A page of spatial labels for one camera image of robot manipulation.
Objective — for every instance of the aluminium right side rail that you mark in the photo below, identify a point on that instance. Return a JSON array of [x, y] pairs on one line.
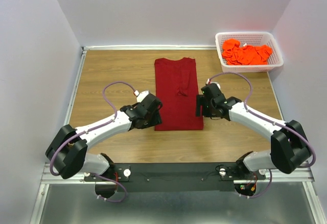
[[277, 102]]

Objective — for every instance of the aluminium left side rail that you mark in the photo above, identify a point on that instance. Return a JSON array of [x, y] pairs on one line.
[[70, 92]]

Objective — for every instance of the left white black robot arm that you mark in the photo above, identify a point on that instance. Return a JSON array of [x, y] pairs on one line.
[[68, 152]]

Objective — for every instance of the orange t-shirt in basket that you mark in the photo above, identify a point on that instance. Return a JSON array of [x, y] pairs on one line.
[[235, 54]]

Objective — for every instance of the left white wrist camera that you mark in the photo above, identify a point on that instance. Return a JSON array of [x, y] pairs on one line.
[[140, 95]]

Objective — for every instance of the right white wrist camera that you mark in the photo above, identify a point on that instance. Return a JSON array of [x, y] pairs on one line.
[[209, 81]]

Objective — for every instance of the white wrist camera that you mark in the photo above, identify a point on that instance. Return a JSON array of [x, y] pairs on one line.
[[209, 81], [140, 95]]

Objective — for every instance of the dark red t-shirt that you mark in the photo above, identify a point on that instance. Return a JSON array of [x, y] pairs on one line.
[[177, 87]]

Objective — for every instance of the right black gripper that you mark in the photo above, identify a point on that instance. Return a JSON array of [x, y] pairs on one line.
[[200, 105]]

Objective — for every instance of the aluminium back rail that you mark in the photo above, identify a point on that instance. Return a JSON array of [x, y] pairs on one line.
[[146, 47]]

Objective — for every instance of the aluminium front rail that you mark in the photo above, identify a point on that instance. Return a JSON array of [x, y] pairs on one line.
[[288, 175]]

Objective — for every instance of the white plastic laundry basket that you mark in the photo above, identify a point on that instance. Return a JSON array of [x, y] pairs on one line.
[[250, 38]]

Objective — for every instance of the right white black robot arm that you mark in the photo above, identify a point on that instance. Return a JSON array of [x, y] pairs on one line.
[[288, 143]]

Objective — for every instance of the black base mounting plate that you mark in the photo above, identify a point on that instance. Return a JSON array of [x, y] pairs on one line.
[[159, 185]]

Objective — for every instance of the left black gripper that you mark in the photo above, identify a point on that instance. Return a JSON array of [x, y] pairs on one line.
[[155, 118]]

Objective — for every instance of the aluminium rail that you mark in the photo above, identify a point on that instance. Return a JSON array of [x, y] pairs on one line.
[[288, 175], [277, 102], [146, 47], [70, 92]]

